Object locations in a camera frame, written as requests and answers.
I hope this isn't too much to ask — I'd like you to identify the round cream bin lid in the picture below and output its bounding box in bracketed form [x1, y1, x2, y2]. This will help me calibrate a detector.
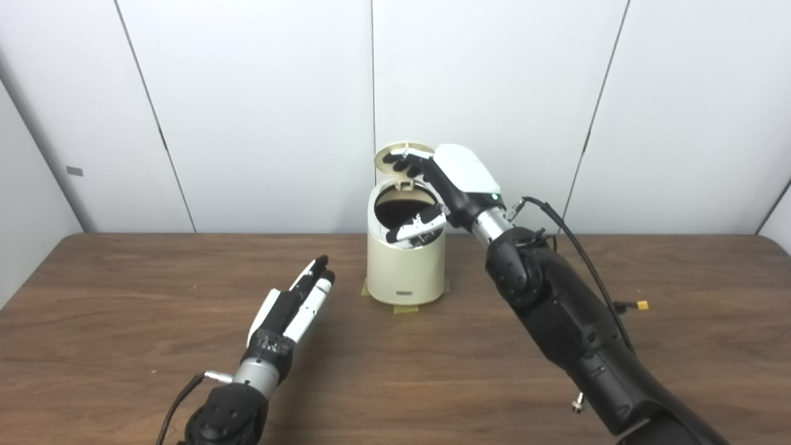
[374, 142, 436, 189]

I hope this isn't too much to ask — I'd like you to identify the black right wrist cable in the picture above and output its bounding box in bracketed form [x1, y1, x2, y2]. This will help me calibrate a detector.
[507, 197, 638, 353]

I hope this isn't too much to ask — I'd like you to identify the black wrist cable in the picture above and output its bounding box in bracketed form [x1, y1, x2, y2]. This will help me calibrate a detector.
[156, 370, 234, 445]
[507, 197, 638, 353]

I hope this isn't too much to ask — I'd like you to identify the cream lidded trash can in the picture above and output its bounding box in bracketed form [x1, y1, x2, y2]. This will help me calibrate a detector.
[366, 179, 447, 305]

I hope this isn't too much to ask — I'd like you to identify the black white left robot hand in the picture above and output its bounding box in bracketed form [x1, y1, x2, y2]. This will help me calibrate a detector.
[241, 255, 336, 378]

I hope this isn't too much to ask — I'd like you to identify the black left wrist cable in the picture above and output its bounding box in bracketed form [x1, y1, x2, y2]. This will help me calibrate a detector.
[156, 370, 234, 445]

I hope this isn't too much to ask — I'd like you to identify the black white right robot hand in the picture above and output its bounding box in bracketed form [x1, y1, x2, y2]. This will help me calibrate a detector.
[382, 144, 504, 245]

